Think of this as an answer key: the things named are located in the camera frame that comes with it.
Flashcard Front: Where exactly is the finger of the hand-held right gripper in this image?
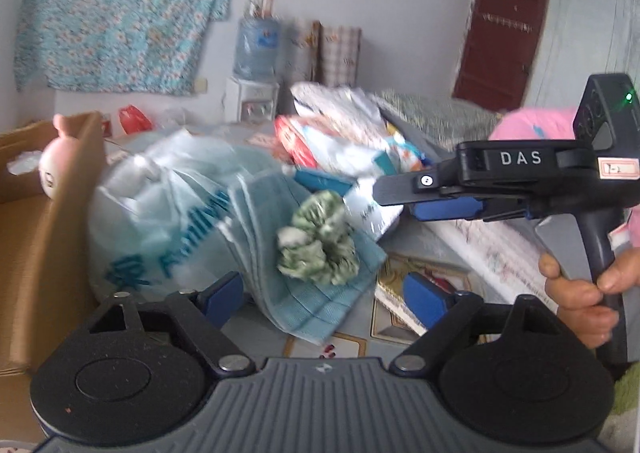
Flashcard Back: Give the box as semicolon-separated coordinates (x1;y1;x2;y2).
409;197;532;224
372;171;462;207

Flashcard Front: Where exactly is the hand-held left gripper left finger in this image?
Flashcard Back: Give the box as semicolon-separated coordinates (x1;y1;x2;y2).
89;272;256;376

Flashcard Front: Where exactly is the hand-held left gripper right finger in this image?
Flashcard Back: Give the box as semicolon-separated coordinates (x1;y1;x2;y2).
389;272;558;376

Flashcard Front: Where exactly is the white teal cotton swab packet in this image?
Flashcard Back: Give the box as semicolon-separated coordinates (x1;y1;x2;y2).
342;178;404;242

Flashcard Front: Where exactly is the blue tissue pack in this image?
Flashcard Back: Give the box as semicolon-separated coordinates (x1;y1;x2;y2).
294;170;352;195

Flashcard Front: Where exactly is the light blue checked towel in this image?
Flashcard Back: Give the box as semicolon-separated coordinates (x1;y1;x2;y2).
227;173;389;347

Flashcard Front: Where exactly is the green patterned scrunchie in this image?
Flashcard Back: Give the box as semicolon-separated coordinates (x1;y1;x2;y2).
276;190;359;287

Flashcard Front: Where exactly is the brown cardboard box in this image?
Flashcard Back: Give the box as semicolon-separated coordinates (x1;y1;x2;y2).
0;110;109;376

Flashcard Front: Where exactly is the person's right hand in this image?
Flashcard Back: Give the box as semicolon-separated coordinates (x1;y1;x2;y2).
538;232;640;350

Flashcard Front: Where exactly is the pink pillow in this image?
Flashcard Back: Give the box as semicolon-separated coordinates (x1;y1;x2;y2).
487;106;579;142

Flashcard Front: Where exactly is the colourful plastic packet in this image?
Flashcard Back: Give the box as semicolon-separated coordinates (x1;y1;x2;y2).
385;130;432;172

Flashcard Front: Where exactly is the dark grey cloth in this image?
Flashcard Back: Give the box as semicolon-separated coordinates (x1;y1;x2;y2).
387;113;461;165

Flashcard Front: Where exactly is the white and blue packet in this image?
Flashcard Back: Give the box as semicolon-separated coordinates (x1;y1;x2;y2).
300;126;401;180

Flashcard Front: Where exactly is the grey floral pillow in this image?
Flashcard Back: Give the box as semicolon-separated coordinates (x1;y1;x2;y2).
375;89;502;152

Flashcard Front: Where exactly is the printed blue mat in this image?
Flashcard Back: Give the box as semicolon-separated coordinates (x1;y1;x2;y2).
234;251;503;375

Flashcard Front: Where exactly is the translucent white plastic bag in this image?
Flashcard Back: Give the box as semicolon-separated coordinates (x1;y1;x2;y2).
89;128;282;305

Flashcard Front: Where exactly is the dark red door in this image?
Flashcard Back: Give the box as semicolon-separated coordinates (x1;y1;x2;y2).
452;0;551;112

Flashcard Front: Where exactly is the floral wallpaper roll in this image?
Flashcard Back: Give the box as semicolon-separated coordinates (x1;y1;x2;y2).
282;18;321;84

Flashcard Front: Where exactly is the white water dispenser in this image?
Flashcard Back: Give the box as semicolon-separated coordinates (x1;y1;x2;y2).
224;76;281;123

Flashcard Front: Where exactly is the red plastic bag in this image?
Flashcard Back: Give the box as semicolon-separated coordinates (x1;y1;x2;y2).
118;104;151;135

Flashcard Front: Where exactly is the blue water jug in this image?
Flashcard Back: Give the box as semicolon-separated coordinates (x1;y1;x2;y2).
234;16;282;82

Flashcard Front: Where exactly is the pink and white plush toy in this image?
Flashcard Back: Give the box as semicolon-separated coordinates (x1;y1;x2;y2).
39;114;87;202

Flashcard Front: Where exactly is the crumpled white plastic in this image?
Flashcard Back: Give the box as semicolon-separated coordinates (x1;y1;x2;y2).
7;150;44;177

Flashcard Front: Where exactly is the teal floral hanging cloth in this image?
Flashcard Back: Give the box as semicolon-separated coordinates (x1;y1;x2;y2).
14;0;240;97

